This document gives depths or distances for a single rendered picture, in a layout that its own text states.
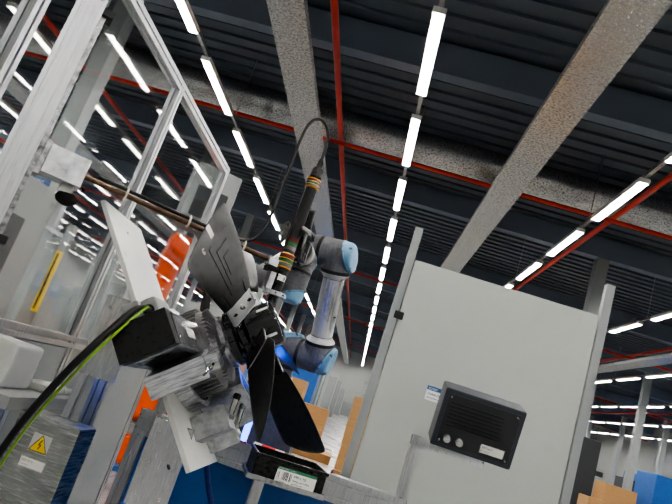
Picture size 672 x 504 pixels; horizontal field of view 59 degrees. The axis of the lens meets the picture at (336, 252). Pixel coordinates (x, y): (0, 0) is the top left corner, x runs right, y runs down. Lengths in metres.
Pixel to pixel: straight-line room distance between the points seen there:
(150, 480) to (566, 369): 2.62
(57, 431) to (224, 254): 0.54
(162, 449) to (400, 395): 2.11
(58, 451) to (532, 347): 2.69
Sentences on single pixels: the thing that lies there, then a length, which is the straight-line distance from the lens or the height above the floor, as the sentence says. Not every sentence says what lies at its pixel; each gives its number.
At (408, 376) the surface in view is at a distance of 3.44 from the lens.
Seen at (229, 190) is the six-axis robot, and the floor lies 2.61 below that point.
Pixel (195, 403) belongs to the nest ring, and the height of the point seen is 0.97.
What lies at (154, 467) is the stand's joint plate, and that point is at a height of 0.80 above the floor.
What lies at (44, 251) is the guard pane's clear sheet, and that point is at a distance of 1.98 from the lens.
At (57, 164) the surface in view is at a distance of 1.51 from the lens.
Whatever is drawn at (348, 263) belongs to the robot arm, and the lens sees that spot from 2.22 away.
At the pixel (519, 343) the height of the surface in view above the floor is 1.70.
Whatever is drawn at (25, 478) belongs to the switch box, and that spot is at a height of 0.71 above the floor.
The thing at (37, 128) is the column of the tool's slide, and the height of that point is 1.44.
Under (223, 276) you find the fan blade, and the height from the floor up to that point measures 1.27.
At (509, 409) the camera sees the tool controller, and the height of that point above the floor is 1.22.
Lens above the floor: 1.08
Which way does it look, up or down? 13 degrees up
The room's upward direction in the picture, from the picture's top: 19 degrees clockwise
